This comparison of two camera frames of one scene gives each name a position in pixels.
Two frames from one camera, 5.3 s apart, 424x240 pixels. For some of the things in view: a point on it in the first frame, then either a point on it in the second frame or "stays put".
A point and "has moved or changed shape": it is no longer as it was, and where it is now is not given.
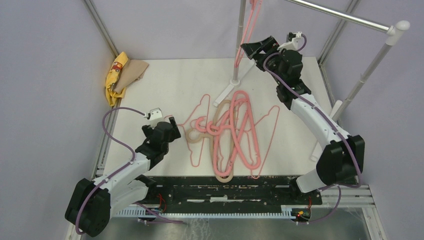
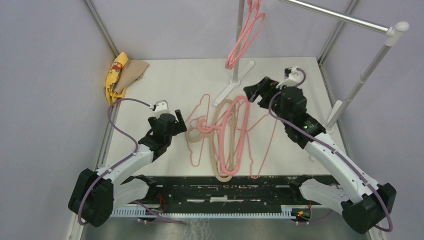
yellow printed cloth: [112, 79] stays put
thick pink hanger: [236, 138] -> [254, 22]
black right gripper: [253, 49] -> [264, 87]
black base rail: [228, 191] stays put
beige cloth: [131, 71] stays put
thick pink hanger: [210, 131] has moved or changed shape
